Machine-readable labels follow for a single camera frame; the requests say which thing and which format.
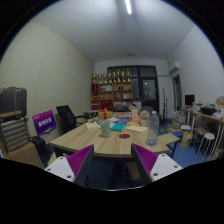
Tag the cluttered wooden side desk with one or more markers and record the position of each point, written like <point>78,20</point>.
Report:
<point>208,117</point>

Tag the black computer monitor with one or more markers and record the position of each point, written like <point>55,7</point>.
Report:
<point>189,99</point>

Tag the purple sign board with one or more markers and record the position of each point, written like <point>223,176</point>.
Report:
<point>44,122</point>

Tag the beige cardboard box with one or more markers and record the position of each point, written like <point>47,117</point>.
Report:
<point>136,129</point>

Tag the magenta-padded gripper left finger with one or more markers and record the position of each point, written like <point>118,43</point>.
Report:
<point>60,166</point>

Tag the yellow gift box red ribbon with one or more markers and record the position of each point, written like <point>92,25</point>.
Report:
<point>104,115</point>

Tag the potted pink flower plant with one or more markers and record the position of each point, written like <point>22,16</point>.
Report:
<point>144,116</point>

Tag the pale green cup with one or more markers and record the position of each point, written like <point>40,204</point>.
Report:
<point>105,130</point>

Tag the dark suitcase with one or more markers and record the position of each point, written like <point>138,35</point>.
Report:
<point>13,101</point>

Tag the white air conditioner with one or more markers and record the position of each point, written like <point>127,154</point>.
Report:
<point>174,66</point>

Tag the white round stool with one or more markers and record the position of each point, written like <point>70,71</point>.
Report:
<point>209,136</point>

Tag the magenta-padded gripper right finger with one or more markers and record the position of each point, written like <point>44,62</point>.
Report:
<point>163,166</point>

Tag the grey armchair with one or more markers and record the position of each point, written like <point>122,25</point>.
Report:
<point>147,109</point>

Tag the flat round red coaster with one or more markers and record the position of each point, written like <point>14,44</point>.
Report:
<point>124,136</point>

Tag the teal book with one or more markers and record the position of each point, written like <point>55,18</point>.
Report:
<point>118,127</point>

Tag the silver ribbed suitcase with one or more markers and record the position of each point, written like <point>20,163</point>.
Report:
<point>14,135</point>

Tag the orange standing card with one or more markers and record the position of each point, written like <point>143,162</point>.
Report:
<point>134,114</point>

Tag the black office chair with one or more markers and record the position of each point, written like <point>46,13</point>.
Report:
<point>66,118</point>
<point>40,146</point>

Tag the ceiling tube light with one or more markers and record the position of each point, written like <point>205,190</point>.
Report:
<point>128,6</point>

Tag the clear plastic water bottle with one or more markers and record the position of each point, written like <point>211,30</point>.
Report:
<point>153,130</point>

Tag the small wooden side table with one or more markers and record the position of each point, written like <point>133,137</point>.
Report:
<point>168,138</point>

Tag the wooden shelf unit with trophies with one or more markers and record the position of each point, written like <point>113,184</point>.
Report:
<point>113,95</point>

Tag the dark framed glass door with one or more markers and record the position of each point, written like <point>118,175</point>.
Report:
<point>148,86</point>

